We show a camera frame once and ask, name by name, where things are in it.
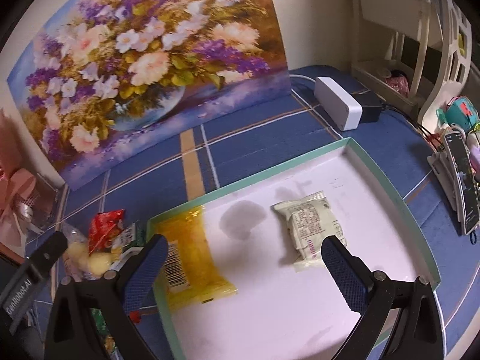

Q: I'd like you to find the yellow jelly cup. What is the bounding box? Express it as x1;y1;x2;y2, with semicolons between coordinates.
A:
87;252;113;277

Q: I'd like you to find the teal white shallow box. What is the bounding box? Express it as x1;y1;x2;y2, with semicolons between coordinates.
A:
147;138;441;359

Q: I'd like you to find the pale beige snack packet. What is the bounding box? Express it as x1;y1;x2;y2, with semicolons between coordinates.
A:
272;191;347;272

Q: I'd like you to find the teal toy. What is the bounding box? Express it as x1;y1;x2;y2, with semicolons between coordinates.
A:
436;96;479;133

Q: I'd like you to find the black power adapter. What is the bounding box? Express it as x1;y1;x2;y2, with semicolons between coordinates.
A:
352;91;383;124

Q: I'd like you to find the smartphone on stand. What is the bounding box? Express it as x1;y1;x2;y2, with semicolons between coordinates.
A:
427;130;479;236

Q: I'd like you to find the white rectangular device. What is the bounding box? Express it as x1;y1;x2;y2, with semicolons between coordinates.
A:
314;76;363;132

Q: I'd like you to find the white green cracker packet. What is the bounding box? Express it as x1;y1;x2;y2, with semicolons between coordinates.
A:
110;222;145;271

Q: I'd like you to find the yellow cake snack packet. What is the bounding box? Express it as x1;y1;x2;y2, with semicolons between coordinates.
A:
153;205;237;311

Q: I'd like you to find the red triangular snack packet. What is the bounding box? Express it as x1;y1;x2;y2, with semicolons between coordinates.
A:
88;209;125;254

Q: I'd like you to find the pink paper flower bouquet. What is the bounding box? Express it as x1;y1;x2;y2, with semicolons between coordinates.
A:
1;114;59;248

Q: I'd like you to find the clear bag white bun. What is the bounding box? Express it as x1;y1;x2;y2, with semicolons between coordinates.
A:
61;222;95;282

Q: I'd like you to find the floral still life painting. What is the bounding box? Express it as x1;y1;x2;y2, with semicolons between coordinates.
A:
1;0;290;189

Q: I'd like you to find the blue plaid tablecloth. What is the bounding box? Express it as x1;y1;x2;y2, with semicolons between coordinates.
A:
22;64;480;360

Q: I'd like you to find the white wooden shelf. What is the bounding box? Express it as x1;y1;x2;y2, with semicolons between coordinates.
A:
351;0;473;132

